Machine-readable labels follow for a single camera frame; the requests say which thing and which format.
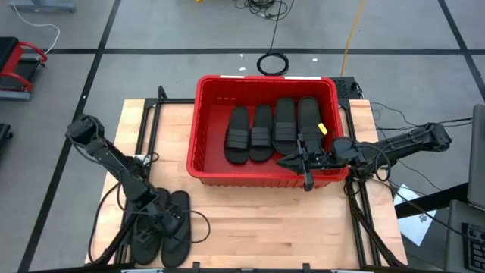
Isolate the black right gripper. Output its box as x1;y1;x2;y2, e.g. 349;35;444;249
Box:
276;137;335;192

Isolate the black table-side cable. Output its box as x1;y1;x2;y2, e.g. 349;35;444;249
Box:
87;180;124;265

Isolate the red and black cart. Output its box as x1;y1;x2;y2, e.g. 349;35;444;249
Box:
0;36;49;102

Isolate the grey desk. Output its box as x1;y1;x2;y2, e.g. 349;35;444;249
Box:
443;199;485;273

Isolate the black keyboard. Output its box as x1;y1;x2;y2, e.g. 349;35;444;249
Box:
461;222;485;272

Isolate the black power supply box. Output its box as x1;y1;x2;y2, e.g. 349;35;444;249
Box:
329;77;358;100

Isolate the white paper sheet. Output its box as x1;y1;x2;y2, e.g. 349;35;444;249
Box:
393;184;437;247

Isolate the grey metal stand base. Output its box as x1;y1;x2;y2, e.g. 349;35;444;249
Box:
8;0;77;13

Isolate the grey computer monitor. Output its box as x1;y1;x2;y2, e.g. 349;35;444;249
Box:
467;104;485;209

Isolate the black aluminium frame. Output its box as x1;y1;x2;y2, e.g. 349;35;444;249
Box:
339;97;406;268
90;85;198;266

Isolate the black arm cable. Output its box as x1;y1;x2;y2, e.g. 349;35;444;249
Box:
166;209;211;244
361;143;392;182

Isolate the black chair base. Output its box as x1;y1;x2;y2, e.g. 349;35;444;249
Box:
0;123;14;152

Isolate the thin black floor cable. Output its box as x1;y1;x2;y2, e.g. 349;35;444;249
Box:
373;101;474;132

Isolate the yellow floor cable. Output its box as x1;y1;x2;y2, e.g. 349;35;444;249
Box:
339;0;365;77

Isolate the white floor cable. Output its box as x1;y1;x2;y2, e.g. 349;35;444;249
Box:
10;0;61;54

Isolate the tangled black cable bundle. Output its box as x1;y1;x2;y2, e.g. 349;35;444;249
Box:
233;0;295;22

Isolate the red plastic ribbed bin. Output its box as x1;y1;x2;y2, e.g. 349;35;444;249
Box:
186;74;349;190

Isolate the black flip-flop grey strap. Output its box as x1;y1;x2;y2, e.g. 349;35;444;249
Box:
128;187;171;266
161;190;192;269

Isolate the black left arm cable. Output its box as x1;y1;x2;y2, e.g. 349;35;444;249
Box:
166;209;211;244

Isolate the black metal beam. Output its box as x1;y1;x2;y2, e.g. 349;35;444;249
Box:
393;181;471;220

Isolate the coiled black floor cable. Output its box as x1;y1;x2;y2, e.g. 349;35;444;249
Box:
256;0;291;76

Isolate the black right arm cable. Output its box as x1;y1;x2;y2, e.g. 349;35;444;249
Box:
361;143;392;182

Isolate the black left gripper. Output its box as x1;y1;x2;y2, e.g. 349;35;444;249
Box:
134;202;189;254

